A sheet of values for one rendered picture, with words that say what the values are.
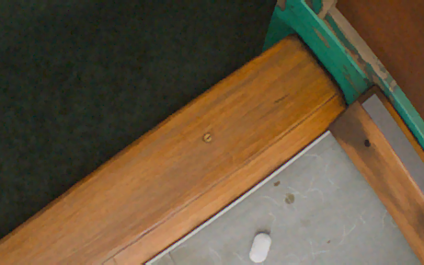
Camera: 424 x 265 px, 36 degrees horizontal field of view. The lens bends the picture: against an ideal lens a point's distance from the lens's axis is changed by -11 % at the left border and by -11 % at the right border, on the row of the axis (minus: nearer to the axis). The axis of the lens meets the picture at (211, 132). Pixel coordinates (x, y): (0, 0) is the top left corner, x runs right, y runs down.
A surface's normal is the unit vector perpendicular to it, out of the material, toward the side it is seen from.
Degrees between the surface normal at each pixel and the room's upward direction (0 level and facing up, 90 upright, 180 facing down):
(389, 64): 90
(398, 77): 90
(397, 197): 67
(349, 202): 0
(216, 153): 0
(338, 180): 0
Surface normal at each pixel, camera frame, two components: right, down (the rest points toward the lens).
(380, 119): 0.05, -0.25
